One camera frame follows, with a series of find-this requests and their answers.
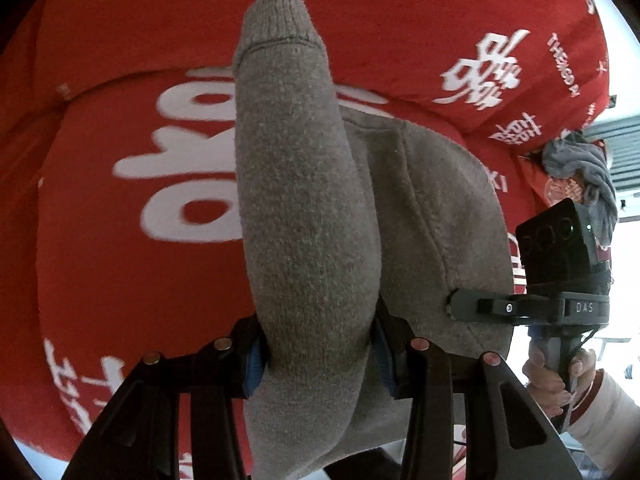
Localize grey knit sweater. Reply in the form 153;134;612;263
234;0;513;479

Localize person's right hand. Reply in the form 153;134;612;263
523;342;602;424

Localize dark grey crumpled cloth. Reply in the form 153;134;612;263
542;131;618;249

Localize red pillow white characters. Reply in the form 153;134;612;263
14;0;608;152

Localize red patterned bed cover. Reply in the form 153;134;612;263
0;66;551;480

